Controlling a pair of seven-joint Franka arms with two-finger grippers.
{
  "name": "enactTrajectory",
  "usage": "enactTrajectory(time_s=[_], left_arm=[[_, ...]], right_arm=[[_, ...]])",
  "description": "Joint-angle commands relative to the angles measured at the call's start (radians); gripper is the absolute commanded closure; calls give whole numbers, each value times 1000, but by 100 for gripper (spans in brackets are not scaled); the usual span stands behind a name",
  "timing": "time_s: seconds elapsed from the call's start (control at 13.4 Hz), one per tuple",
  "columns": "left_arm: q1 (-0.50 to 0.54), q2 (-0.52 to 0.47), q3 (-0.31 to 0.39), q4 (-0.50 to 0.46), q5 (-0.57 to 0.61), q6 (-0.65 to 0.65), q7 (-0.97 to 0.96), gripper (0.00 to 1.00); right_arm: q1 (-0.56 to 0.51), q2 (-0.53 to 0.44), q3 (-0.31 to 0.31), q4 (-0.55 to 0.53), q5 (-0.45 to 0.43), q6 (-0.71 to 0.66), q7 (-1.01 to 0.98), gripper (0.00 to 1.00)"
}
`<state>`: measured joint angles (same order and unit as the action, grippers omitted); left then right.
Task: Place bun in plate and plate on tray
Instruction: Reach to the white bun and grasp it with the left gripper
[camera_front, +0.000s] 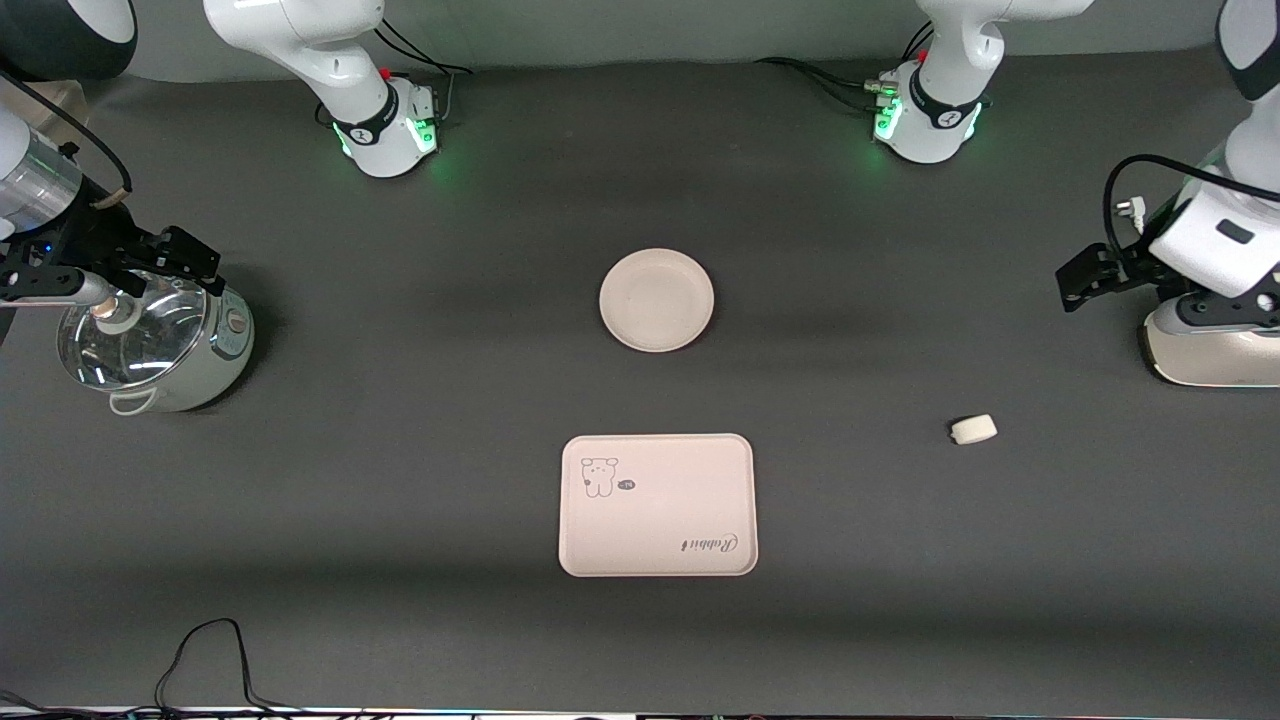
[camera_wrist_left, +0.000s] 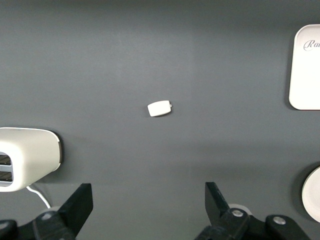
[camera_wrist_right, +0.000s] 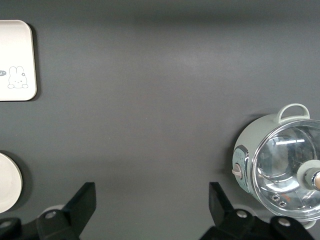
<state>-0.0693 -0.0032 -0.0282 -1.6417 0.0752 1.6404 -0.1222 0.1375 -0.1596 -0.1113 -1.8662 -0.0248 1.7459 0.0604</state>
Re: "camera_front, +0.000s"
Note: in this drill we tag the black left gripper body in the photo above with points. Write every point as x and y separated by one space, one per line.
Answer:
1128 271

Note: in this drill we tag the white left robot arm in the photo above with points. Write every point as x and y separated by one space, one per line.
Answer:
955 70

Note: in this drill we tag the beige rectangular tray rabbit print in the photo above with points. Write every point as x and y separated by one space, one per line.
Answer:
660 505

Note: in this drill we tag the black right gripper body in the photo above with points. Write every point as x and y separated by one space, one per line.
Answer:
108 242

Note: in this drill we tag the round beige plate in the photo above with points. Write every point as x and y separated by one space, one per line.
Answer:
656 300

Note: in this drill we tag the cream white toaster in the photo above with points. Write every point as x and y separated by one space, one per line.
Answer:
1215 358

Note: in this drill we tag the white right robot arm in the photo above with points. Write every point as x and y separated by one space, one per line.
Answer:
330 40

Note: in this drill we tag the glass pot lid with knob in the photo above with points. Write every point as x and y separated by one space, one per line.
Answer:
130 345

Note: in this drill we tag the pale green electric cooking pot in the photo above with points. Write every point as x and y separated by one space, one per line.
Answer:
215 350

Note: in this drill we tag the small white bun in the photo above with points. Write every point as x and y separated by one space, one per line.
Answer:
973 430

